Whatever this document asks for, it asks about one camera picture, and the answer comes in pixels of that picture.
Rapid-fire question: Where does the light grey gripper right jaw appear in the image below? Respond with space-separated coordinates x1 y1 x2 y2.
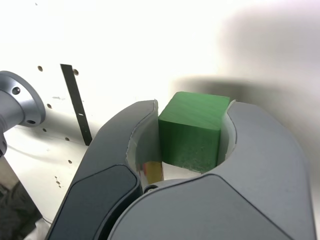
107 99 317 240

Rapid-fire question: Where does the green cube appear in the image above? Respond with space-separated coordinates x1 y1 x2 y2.
157 91 231 175

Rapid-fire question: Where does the black tape strip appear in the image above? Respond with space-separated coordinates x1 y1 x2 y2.
59 63 93 147

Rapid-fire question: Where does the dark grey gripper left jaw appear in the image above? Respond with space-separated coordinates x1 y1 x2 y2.
46 99 164 240

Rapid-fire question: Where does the yellow cube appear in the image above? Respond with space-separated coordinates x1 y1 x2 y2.
143 160 165 186

